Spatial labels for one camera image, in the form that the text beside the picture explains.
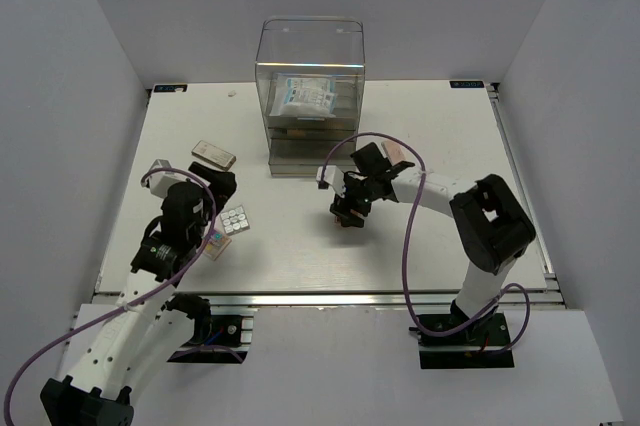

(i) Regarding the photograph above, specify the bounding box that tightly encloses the brown four-pan eyeshadow palette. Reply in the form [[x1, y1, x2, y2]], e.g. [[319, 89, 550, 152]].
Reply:
[[336, 214, 364, 228]]

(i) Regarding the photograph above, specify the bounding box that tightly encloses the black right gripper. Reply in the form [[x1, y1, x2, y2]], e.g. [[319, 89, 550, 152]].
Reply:
[[330, 172, 377, 229]]

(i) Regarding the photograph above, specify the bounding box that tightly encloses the clear smoky makeup organizer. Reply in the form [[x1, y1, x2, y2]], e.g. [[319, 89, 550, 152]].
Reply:
[[254, 16, 365, 177]]

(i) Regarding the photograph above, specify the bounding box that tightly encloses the colourful eyeshadow palette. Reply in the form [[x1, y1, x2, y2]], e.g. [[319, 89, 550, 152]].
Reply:
[[203, 230, 231, 261]]

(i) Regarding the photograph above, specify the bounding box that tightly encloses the blue label sticker right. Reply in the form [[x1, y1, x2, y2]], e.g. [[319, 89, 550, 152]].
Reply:
[[449, 80, 485, 89]]

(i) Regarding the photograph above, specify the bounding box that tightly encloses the white cotton pad pack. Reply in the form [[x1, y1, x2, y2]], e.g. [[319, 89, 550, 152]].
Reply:
[[292, 77, 337, 117]]

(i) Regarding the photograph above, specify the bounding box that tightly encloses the blue label sticker left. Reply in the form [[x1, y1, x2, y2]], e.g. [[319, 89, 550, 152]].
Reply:
[[153, 84, 188, 93]]

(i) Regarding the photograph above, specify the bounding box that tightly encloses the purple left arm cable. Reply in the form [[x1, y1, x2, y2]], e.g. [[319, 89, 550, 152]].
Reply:
[[3, 168, 246, 425]]

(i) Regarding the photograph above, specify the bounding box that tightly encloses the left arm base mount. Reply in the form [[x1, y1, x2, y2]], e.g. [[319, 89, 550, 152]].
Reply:
[[168, 308, 254, 365]]

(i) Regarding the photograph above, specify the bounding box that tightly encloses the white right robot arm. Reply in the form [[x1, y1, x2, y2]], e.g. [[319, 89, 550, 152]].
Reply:
[[316, 138, 536, 345]]

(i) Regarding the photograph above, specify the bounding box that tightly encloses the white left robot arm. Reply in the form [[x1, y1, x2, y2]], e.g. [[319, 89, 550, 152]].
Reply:
[[40, 162, 237, 425]]

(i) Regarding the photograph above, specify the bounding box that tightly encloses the pink slim makeup palette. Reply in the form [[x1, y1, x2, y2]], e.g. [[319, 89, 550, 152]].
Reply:
[[381, 140, 406, 165]]

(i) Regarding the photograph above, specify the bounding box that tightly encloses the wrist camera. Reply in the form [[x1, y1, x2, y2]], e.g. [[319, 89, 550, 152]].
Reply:
[[141, 159, 184, 199], [316, 165, 345, 196]]

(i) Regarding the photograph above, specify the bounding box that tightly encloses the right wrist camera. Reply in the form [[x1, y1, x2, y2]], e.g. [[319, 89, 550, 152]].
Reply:
[[316, 165, 345, 196]]

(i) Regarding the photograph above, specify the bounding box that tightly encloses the beige clear makeup compact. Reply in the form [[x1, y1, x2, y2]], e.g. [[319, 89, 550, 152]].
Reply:
[[191, 140, 236, 171]]

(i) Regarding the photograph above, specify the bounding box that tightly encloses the grey nine-pan eyeshadow palette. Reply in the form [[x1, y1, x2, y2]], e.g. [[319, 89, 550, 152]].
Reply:
[[218, 205, 251, 236]]

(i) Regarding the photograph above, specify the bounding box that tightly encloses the blue label sticker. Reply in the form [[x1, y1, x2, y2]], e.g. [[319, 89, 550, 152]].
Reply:
[[153, 84, 188, 93], [449, 80, 485, 89]]

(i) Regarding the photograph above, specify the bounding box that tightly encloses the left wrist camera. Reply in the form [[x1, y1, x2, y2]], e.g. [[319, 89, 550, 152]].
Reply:
[[141, 159, 184, 199]]

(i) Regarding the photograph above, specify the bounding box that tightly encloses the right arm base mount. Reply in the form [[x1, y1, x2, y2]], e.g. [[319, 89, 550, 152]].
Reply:
[[409, 313, 515, 370]]

